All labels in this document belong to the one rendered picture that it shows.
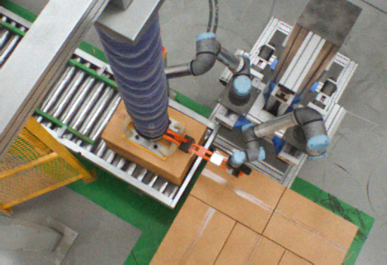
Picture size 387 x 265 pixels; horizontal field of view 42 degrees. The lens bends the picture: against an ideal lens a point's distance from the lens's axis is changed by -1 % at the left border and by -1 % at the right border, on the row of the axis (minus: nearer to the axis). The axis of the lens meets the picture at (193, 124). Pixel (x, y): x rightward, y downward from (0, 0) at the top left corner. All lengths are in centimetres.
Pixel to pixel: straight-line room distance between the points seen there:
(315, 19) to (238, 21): 226
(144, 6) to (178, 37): 312
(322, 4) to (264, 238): 183
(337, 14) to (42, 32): 162
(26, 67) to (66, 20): 16
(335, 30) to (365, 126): 220
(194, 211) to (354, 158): 157
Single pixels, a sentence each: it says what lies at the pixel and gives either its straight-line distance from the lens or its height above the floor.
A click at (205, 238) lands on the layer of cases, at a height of 54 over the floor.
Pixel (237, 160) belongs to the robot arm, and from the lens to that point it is 291.
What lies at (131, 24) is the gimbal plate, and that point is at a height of 287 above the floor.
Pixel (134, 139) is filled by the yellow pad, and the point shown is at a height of 97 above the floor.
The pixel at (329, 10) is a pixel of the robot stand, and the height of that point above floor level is 203.
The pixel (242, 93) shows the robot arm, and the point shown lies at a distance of 320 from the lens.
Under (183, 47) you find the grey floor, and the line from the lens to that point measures 466.
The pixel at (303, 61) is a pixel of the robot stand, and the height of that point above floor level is 203.
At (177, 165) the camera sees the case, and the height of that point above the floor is 95.
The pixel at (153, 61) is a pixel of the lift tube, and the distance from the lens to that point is 203.
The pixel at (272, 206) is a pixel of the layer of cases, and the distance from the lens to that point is 380.
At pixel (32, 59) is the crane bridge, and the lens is 137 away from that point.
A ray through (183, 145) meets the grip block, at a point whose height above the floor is 109.
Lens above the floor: 427
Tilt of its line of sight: 75 degrees down
